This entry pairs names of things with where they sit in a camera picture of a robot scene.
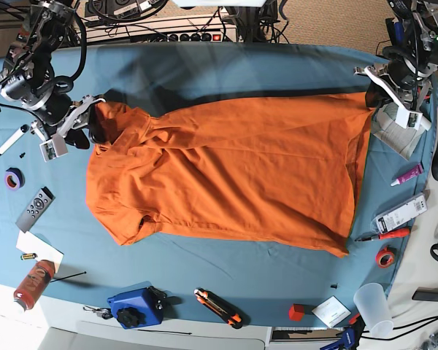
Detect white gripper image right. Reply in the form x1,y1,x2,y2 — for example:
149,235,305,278
354,63,423,129

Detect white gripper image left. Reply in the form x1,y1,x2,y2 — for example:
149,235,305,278
31,95,107,162

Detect orange t-shirt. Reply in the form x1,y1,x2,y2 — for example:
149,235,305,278
86,93,373,257

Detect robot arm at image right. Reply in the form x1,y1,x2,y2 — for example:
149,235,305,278
354,1,438,130

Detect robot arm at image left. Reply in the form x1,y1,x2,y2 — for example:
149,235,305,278
0,1,106,162

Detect leaf pattern booklet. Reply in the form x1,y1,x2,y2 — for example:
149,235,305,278
371,103,431,160

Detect black and white marker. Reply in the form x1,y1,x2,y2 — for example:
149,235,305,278
0,124,30,157

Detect grey remote control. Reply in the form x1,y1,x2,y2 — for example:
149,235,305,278
15,187,55,233

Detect purple glue tube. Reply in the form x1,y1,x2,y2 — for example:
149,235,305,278
391,163,423,187

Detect purple tape roll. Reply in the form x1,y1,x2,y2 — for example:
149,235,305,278
4,167,25,191

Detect blue-grey table cloth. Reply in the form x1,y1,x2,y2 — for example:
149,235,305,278
0,42,426,326

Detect clear packaged bit set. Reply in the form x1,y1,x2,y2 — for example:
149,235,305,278
372,192,428,234

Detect white paper card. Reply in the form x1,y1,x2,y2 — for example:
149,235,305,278
16,231,64,273

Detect small AA battery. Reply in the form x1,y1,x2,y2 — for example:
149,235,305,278
20,253,37,260

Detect black power strip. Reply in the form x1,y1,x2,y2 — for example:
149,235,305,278
83,31,238,44

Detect black zip tie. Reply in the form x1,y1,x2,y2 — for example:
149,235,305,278
50,271,87,283

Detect red tape roll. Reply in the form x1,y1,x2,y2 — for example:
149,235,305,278
375,246,396,268

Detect red drink can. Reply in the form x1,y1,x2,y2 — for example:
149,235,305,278
13,260,55,312

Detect blue box with black knob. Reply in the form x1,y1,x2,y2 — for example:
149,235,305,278
107,286,167,330

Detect translucent plastic cup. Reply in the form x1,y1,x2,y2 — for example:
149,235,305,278
353,283,394,338

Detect black power adapter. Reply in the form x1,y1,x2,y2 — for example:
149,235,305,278
412,287,438,302

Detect white square card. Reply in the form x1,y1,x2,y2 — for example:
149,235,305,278
312,296,350,328

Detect small red cube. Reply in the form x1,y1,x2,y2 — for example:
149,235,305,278
288,303,305,322

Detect orange black utility knife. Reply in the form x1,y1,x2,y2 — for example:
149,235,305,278
193,288,242,330

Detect blue black bar clamp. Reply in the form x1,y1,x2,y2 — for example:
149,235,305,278
320,314,366,350

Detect red handled screwdriver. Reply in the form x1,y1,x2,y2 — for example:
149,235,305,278
355,227,410,242

